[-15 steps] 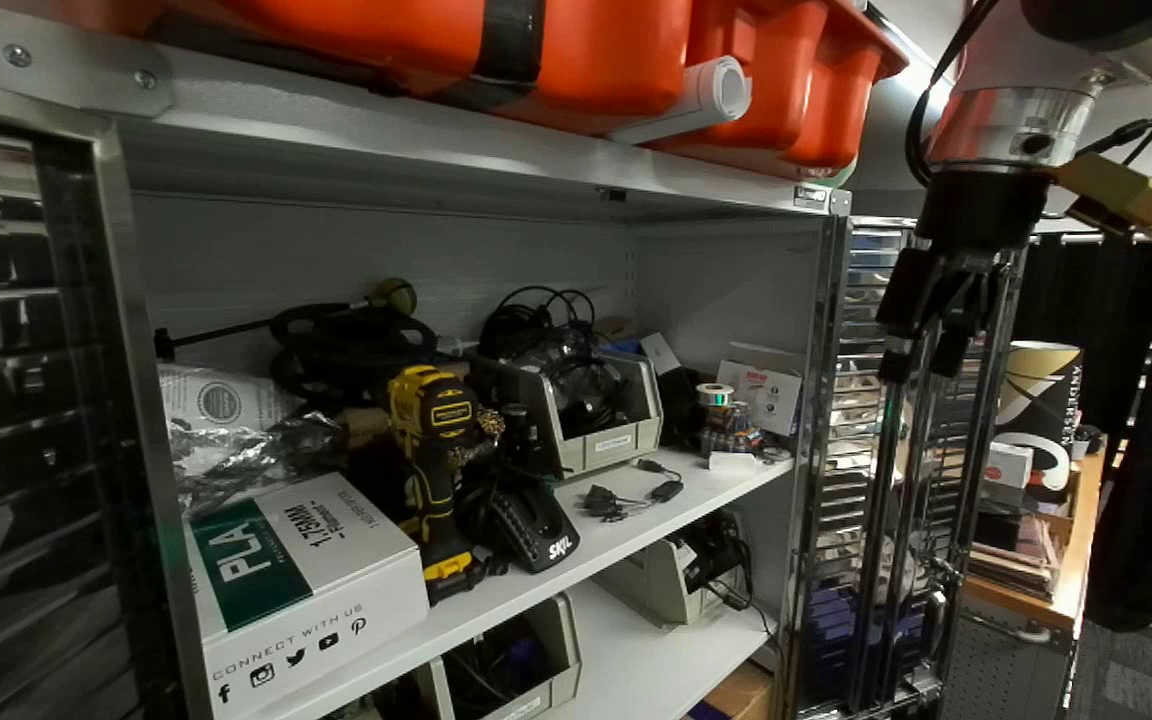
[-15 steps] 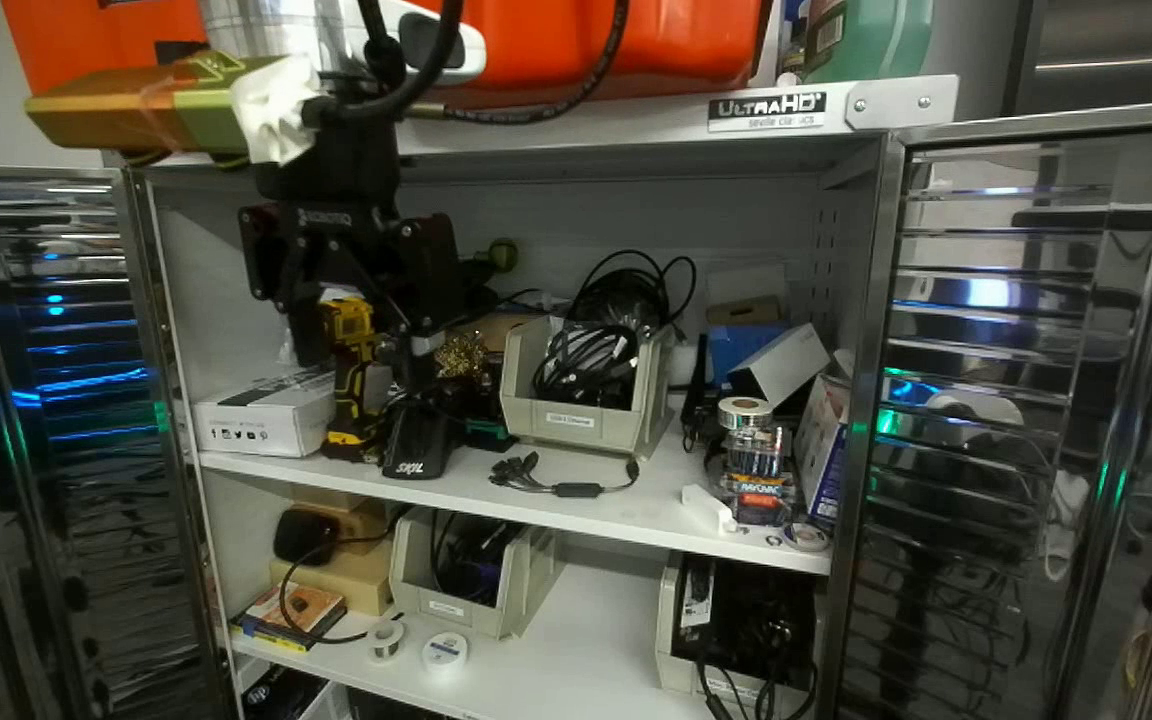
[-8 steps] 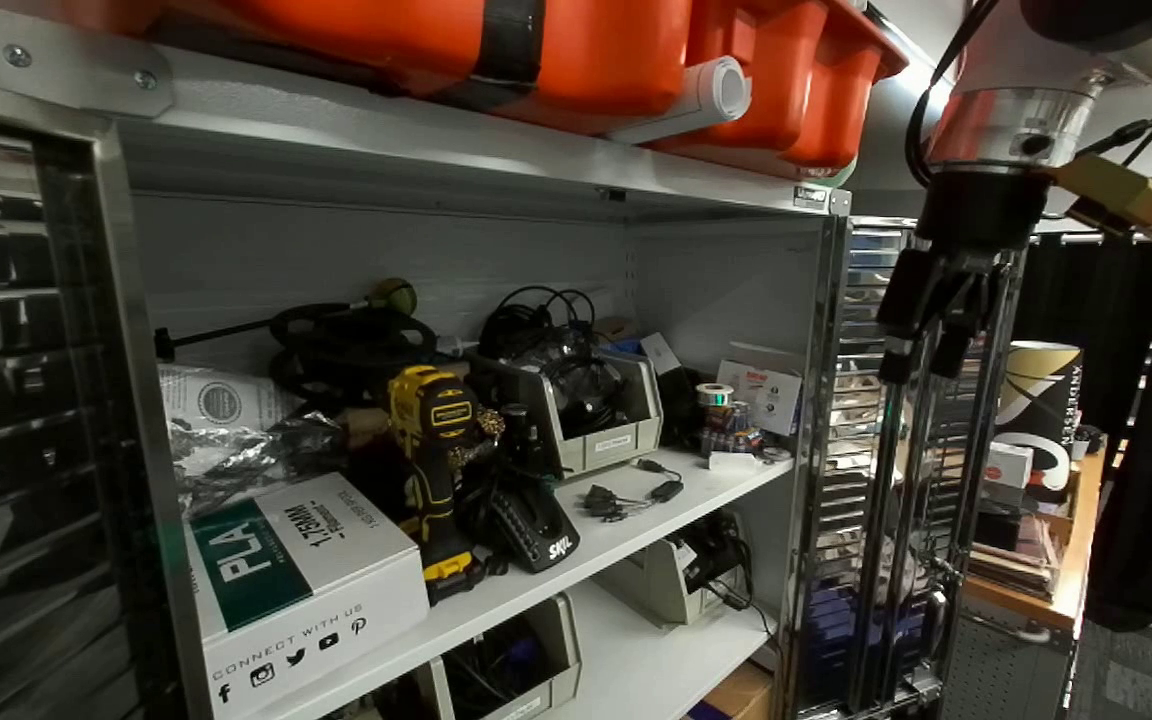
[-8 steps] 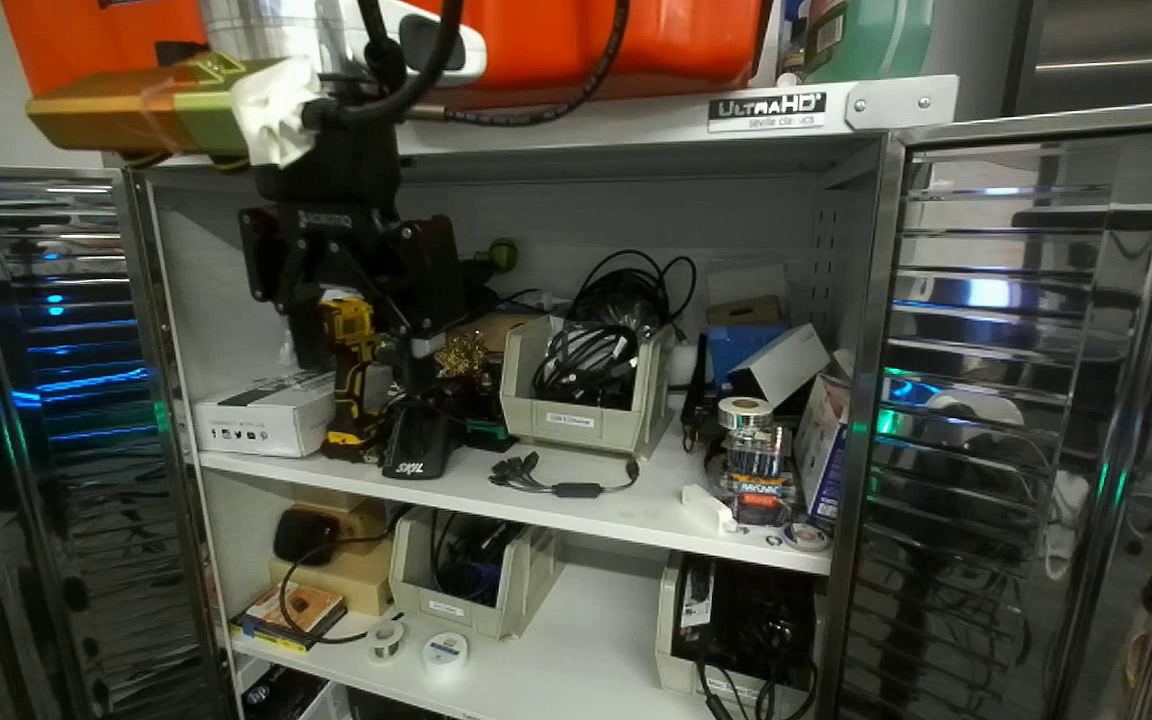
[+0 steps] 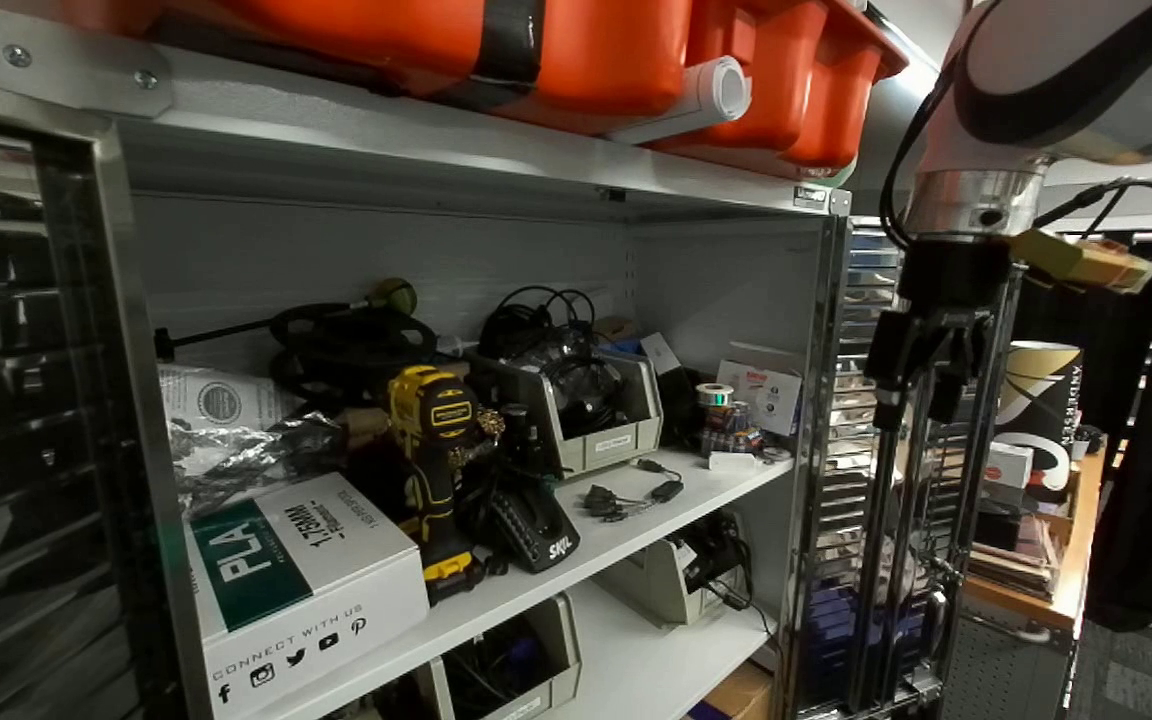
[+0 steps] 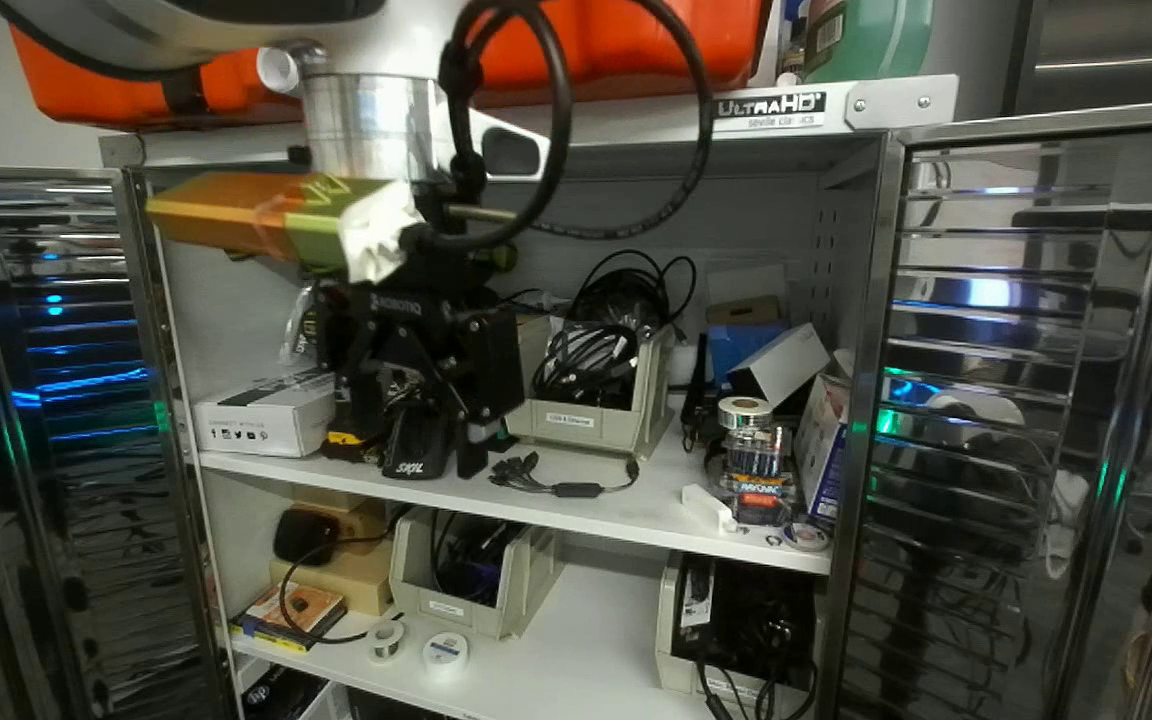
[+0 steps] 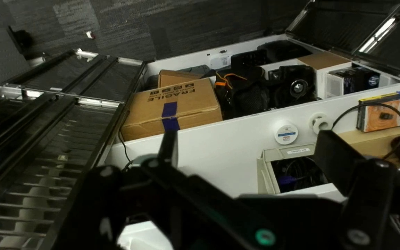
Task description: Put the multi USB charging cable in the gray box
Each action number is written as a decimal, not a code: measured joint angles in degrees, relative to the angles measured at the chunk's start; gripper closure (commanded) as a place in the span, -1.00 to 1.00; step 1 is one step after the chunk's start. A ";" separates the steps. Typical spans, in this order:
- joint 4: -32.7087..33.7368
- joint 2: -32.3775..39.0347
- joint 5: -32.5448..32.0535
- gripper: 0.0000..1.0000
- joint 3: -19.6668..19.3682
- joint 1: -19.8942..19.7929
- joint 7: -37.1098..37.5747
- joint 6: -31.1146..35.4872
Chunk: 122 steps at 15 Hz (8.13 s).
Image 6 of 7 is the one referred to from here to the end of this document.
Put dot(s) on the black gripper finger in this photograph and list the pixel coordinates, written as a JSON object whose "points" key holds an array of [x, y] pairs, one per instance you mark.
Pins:
{"points": [[473, 445], [353, 402]]}

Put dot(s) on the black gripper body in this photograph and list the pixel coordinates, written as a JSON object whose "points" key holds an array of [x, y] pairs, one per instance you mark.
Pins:
{"points": [[402, 335]]}

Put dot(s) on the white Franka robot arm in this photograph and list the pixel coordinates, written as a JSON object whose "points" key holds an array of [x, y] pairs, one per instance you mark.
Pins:
{"points": [[376, 123]]}

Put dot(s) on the white PLA filament box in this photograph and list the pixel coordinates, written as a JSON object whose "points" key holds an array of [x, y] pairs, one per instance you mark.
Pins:
{"points": [[261, 427]]}

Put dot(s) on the gray bin with USB label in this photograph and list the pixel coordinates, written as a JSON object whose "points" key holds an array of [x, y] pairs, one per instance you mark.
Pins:
{"points": [[575, 427]]}

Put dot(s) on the tan wooden box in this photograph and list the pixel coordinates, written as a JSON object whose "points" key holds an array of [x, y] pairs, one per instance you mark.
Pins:
{"points": [[364, 563]]}

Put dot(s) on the green orange cardboard box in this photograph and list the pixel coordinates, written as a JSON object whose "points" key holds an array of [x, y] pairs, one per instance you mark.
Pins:
{"points": [[256, 212]]}

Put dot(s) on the blue cardboard box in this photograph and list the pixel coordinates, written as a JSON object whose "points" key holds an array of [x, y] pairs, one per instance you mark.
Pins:
{"points": [[735, 355]]}

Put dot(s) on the brown cardboard box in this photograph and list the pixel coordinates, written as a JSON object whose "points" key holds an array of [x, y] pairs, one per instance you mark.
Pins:
{"points": [[743, 309]]}

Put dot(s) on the white open cardboard box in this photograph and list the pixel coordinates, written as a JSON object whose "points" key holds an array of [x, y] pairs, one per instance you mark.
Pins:
{"points": [[790, 363]]}

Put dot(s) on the black battery charger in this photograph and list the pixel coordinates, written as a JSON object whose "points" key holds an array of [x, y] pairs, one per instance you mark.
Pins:
{"points": [[419, 445]]}

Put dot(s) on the black rounded device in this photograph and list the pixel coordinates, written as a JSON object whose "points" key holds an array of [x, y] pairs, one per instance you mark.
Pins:
{"points": [[306, 535]]}

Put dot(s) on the gray plastic storage bin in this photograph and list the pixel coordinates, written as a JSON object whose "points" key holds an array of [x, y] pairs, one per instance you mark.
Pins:
{"points": [[450, 606], [682, 654]]}

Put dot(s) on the white metal shelving unit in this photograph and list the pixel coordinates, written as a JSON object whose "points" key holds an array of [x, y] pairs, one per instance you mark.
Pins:
{"points": [[661, 514]]}

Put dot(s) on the colourful flat booklet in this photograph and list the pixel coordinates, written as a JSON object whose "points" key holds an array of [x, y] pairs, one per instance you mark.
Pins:
{"points": [[294, 622]]}

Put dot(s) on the black antenna gadget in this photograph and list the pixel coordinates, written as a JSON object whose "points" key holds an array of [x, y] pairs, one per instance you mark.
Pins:
{"points": [[697, 392]]}

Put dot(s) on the white plastic adapter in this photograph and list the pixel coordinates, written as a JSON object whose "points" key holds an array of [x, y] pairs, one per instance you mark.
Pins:
{"points": [[705, 506]]}

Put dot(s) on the white label tape roll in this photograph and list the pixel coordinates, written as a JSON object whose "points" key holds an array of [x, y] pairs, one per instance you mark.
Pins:
{"points": [[743, 418]]}

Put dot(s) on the clear pack of batteries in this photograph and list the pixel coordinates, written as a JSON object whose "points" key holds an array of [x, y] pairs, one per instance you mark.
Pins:
{"points": [[758, 472]]}

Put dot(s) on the white plastic tube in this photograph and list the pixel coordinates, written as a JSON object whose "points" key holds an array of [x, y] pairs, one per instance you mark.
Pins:
{"points": [[276, 64]]}

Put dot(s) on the white printed package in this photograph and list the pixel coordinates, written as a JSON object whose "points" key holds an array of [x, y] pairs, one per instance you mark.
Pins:
{"points": [[820, 445]]}

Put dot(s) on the orange plastic case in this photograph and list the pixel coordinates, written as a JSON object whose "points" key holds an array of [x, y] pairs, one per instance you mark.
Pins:
{"points": [[629, 44]]}

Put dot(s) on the orange case with black latch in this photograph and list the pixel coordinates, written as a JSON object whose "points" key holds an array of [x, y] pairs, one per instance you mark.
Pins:
{"points": [[97, 95]]}

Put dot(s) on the green white container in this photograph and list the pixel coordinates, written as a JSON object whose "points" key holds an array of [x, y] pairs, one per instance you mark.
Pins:
{"points": [[869, 32]]}

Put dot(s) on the dark gray cabinet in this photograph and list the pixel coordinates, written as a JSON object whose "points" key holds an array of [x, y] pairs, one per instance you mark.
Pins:
{"points": [[1108, 54]]}

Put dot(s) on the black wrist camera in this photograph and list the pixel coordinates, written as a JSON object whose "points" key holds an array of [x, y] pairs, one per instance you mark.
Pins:
{"points": [[493, 359]]}

